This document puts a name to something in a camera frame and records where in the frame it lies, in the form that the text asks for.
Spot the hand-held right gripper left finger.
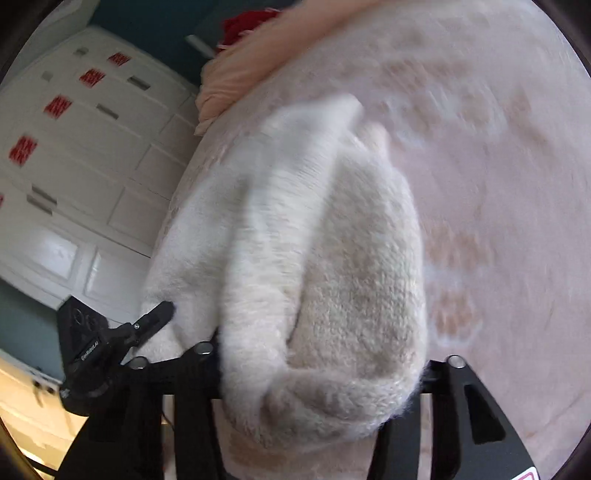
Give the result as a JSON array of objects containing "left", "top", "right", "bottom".
[{"left": 69, "top": 342, "right": 227, "bottom": 480}]

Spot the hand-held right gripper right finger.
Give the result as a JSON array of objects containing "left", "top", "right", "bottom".
[{"left": 367, "top": 354, "right": 536, "bottom": 480}]

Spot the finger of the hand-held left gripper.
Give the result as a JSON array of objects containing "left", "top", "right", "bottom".
[{"left": 126, "top": 301, "right": 176, "bottom": 346}]

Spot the white fuzzy knit sweater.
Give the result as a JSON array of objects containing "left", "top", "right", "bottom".
[{"left": 139, "top": 92, "right": 432, "bottom": 450}]

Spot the light wooden cabinet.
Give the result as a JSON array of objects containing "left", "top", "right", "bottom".
[{"left": 0, "top": 348, "right": 88, "bottom": 467}]

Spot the white wardrobe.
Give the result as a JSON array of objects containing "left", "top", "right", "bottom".
[{"left": 0, "top": 25, "right": 204, "bottom": 324}]

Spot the pink floral bed blanket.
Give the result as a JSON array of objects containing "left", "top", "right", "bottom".
[{"left": 152, "top": 0, "right": 591, "bottom": 480}]

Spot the pink pillow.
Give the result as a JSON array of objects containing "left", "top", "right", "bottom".
[{"left": 194, "top": 0, "right": 384, "bottom": 136}]

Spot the red cloth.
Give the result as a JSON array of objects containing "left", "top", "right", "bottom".
[{"left": 219, "top": 11, "right": 282, "bottom": 49}]

